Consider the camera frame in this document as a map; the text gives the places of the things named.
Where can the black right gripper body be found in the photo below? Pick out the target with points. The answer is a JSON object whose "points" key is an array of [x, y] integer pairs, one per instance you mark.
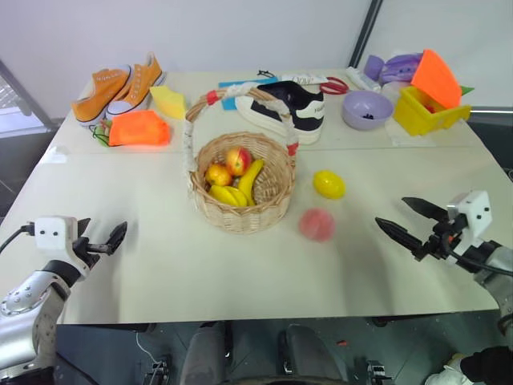
{"points": [[441, 240]]}

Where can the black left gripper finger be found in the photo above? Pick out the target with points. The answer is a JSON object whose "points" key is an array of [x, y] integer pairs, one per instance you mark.
{"points": [[84, 226], [116, 236]]}

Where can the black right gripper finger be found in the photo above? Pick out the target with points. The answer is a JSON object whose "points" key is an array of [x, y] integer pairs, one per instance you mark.
{"points": [[422, 206], [397, 234]]}

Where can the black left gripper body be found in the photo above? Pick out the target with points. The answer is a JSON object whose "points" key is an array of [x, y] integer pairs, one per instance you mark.
{"points": [[84, 250]]}

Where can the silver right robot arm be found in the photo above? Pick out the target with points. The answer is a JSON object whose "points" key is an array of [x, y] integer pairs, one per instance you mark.
{"points": [[499, 280]]}

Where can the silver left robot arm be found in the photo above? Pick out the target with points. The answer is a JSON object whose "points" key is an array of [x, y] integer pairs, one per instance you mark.
{"points": [[24, 297]]}

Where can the orange round fruit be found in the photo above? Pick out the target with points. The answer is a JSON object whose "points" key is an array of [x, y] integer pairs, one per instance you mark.
{"points": [[218, 174]]}

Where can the pink peach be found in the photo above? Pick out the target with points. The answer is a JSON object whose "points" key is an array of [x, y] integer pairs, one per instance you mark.
{"points": [[316, 224]]}

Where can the yellow lemon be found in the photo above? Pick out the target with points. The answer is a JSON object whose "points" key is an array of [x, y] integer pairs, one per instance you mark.
{"points": [[329, 184]]}

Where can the yellow plastic bin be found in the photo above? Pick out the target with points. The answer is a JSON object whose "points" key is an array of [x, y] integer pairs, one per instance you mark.
{"points": [[421, 118]]}

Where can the green and red small item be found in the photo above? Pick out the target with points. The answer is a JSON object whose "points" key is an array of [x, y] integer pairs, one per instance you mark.
{"points": [[102, 132]]}

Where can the small dark bits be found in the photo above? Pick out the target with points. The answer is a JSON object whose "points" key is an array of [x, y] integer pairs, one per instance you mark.
{"points": [[368, 117]]}

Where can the orange mesh bag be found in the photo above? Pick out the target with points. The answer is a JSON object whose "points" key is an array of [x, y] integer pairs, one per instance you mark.
{"points": [[138, 128]]}

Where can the purple plastic bowl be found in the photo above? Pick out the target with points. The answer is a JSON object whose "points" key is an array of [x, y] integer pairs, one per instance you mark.
{"points": [[366, 104]]}

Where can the green pointed item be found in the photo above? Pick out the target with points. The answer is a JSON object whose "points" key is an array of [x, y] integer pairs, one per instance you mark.
{"points": [[467, 90]]}

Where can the orange canvas sneaker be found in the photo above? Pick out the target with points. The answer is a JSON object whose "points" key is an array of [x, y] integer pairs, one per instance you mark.
{"points": [[96, 98], [138, 88]]}

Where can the purple plush toy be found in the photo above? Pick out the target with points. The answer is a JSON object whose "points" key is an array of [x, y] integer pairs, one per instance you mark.
{"points": [[397, 68]]}

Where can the yellow banana bunch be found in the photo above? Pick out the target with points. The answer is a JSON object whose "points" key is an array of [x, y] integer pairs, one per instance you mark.
{"points": [[246, 180]]}

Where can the white plastic packet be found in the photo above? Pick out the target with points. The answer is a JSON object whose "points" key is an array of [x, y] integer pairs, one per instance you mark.
{"points": [[360, 78]]}

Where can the red yellow apple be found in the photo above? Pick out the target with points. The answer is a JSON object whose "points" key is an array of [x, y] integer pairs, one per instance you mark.
{"points": [[238, 160]]}

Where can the yellow sponge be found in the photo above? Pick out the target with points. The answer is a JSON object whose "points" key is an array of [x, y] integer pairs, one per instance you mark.
{"points": [[168, 102]]}

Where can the dark rounded shape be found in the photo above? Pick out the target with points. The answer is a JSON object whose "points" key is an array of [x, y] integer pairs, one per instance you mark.
{"points": [[206, 353]]}

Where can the red scissors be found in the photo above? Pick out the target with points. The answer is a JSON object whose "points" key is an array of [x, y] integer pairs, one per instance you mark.
{"points": [[334, 85]]}

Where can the black and white sneaker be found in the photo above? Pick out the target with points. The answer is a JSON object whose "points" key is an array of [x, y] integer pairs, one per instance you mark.
{"points": [[304, 114]]}

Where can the white tube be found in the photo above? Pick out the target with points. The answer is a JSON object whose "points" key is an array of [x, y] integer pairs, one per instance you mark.
{"points": [[300, 79]]}

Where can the blue paper sheet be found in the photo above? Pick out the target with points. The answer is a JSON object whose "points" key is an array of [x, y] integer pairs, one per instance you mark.
{"points": [[232, 86]]}

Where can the black hair clip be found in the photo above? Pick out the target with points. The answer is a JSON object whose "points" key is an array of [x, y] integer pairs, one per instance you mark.
{"points": [[265, 73]]}

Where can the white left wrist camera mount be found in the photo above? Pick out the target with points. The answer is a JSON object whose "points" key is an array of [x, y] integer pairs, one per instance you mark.
{"points": [[54, 234]]}

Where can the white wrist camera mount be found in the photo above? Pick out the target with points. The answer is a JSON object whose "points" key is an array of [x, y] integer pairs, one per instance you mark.
{"points": [[475, 212], [54, 234]]}

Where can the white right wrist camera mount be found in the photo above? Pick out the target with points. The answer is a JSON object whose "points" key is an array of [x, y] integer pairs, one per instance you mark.
{"points": [[475, 212]]}

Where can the grey metal frame post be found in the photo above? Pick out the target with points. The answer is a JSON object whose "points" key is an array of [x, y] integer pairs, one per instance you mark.
{"points": [[366, 28]]}

